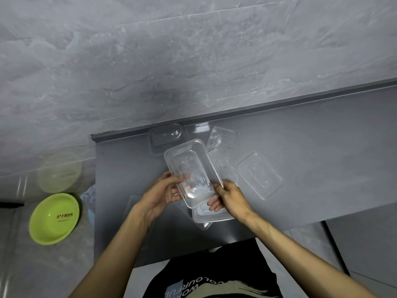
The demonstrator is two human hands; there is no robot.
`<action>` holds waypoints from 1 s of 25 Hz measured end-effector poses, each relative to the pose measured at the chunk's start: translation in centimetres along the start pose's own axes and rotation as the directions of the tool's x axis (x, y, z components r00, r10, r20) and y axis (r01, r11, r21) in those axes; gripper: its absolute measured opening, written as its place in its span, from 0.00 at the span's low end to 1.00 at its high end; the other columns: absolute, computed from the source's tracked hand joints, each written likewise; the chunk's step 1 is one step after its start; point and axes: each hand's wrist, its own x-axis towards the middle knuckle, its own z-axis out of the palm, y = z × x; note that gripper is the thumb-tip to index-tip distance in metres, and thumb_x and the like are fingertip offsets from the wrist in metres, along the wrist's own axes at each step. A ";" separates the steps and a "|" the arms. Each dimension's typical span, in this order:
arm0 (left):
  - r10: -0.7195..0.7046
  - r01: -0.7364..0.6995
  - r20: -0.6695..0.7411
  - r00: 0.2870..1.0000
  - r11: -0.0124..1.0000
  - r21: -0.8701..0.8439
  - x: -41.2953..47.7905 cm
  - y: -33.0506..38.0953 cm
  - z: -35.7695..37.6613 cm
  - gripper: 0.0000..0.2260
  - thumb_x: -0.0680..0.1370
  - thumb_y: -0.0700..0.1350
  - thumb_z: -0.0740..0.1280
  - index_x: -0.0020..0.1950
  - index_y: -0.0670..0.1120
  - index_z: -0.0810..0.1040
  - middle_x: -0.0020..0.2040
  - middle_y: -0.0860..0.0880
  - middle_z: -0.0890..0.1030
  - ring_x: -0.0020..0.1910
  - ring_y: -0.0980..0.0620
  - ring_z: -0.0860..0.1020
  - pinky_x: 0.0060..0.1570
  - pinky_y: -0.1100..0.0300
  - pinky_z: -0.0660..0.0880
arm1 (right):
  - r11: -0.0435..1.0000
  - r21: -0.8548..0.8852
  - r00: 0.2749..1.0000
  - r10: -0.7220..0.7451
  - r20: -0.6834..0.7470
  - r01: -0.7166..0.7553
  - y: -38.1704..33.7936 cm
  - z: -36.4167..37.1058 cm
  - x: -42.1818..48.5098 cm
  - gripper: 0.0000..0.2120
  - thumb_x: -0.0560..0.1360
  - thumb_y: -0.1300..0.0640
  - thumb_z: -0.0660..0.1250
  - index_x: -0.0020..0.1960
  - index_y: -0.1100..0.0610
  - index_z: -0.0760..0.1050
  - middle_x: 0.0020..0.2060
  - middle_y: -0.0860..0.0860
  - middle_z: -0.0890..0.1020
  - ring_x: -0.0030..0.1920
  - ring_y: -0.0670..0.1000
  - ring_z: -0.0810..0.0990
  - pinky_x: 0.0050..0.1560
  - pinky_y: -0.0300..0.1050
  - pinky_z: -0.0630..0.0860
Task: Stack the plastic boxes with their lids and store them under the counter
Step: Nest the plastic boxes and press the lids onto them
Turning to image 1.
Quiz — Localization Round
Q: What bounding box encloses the person's left hand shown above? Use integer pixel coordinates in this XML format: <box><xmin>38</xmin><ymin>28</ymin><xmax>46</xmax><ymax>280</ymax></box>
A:
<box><xmin>136</xmin><ymin>172</ymin><xmax>191</xmax><ymax>226</ymax></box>

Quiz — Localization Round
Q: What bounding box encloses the person's right hand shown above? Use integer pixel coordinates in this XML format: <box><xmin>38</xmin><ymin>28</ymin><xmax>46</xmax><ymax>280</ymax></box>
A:
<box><xmin>207</xmin><ymin>179</ymin><xmax>255</xmax><ymax>222</ymax></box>

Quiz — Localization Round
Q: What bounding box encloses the clear plastic food container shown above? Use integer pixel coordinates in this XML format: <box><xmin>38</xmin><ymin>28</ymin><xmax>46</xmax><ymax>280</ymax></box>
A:
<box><xmin>191</xmin><ymin>198</ymin><xmax>236</xmax><ymax>231</ymax></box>
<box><xmin>163</xmin><ymin>138</ymin><xmax>224</xmax><ymax>209</ymax></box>
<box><xmin>148</xmin><ymin>123</ymin><xmax>187</xmax><ymax>154</ymax></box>

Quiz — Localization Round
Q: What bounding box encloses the person's right forearm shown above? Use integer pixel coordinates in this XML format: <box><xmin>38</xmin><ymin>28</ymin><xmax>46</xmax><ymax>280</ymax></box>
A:
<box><xmin>239</xmin><ymin>210</ymin><xmax>382</xmax><ymax>298</ymax></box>

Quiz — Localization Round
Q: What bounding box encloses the person's left forearm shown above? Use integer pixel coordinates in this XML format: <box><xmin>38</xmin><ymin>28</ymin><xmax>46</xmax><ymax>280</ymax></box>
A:
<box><xmin>69</xmin><ymin>204</ymin><xmax>157</xmax><ymax>298</ymax></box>

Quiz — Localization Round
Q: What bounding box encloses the clear plastic container lid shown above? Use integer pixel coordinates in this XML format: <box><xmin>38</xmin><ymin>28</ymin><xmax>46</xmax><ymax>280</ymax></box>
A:
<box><xmin>236</xmin><ymin>152</ymin><xmax>283</xmax><ymax>201</ymax></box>
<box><xmin>207</xmin><ymin>150</ymin><xmax>239</xmax><ymax>187</ymax></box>
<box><xmin>205</xmin><ymin>126</ymin><xmax>238</xmax><ymax>162</ymax></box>

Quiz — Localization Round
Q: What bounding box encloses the black printed shirt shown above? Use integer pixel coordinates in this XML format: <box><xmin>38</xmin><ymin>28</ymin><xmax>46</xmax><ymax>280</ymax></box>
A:
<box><xmin>142</xmin><ymin>241</ymin><xmax>283</xmax><ymax>298</ymax></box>

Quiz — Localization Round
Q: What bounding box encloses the light blue cloth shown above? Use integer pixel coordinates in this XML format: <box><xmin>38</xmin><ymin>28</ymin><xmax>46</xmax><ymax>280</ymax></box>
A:
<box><xmin>81</xmin><ymin>184</ymin><xmax>97</xmax><ymax>221</ymax></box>

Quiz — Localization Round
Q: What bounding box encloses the green plastic bowl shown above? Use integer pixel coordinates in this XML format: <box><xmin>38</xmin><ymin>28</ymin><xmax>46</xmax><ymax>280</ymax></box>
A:
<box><xmin>29</xmin><ymin>192</ymin><xmax>81</xmax><ymax>246</ymax></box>

